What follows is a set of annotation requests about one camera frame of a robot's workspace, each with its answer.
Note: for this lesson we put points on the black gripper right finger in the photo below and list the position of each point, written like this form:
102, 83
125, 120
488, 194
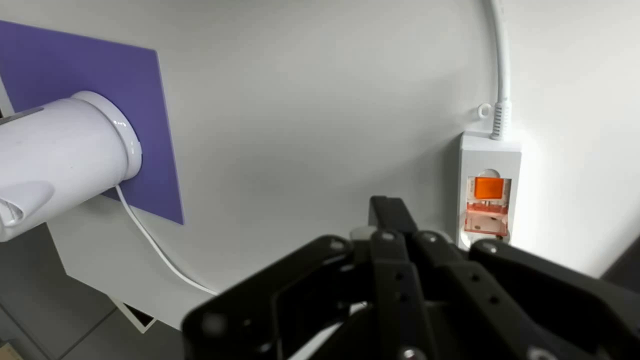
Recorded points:
520, 303

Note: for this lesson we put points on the white power strip adapter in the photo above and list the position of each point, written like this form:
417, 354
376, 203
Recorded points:
486, 188

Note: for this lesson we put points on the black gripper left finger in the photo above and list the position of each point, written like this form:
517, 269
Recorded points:
280, 308

